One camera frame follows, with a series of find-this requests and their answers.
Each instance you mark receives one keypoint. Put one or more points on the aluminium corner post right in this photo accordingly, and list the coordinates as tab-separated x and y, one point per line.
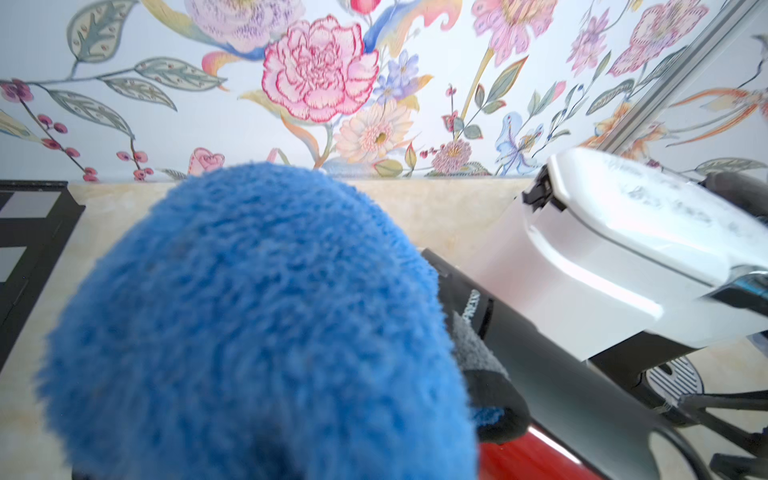
731	18

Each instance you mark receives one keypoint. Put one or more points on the black coffee machine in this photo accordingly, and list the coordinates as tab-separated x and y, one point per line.
745	192

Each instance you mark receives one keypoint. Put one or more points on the red Nespresso coffee machine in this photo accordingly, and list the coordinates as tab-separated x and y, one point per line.
582	426

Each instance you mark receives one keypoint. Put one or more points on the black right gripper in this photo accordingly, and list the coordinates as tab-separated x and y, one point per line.
730	466

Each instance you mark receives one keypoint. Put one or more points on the black folding chessboard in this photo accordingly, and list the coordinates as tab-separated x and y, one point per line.
37	220

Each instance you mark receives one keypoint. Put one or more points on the white coffee machine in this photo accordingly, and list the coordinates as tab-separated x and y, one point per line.
629	269

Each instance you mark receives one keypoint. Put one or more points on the blue microfibre cloth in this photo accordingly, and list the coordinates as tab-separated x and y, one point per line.
270	322

